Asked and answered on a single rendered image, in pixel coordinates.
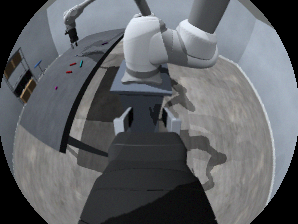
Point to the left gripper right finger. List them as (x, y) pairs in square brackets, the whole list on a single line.
[(170, 122)]

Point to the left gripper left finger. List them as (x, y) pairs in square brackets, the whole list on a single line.
[(122, 124)]

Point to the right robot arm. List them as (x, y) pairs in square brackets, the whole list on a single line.
[(75, 12)]

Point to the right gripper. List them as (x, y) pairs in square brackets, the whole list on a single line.
[(72, 33)]

